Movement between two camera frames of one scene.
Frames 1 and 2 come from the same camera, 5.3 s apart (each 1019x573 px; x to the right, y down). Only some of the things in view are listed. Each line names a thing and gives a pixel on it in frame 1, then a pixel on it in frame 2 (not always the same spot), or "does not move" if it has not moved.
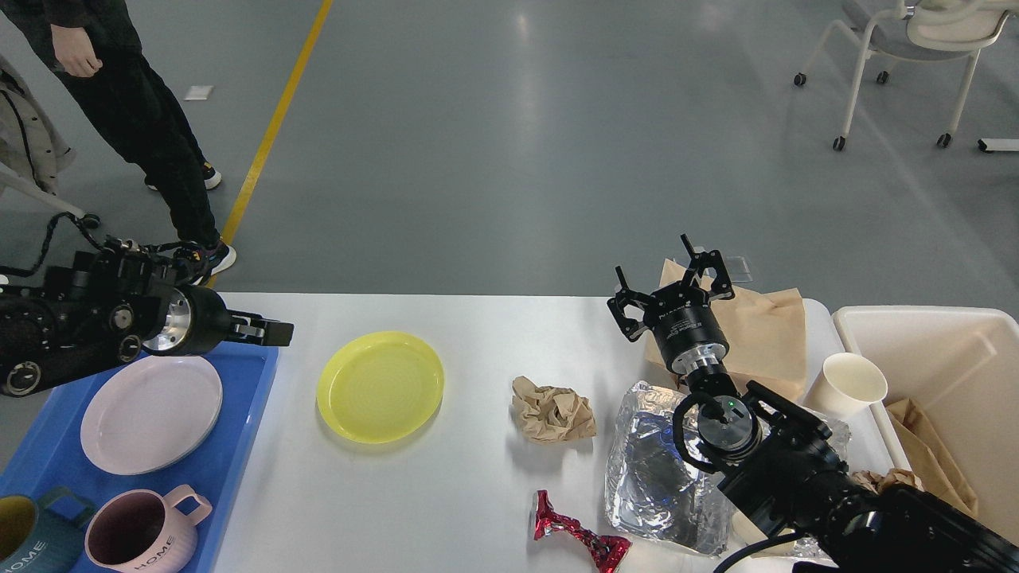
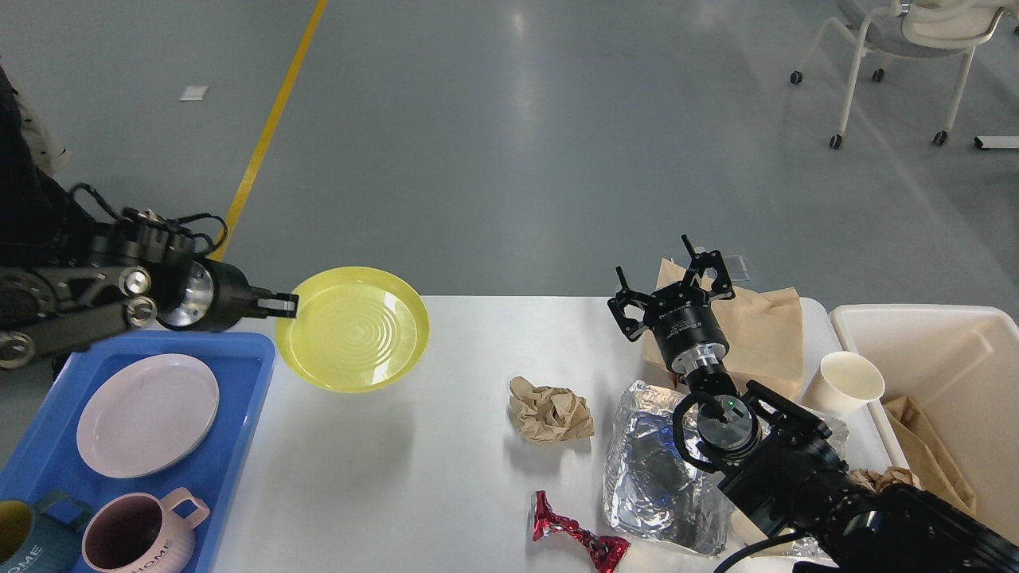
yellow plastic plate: (380, 387) -> (357, 330)
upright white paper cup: (848, 383) does not move
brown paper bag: (765, 333) does not move
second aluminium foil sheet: (838, 434) does not move
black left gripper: (193, 320) -> (208, 295)
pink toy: (140, 531) does not move
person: (97, 48) -> (41, 225)
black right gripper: (688, 331) does not move
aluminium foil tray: (651, 490) does not move
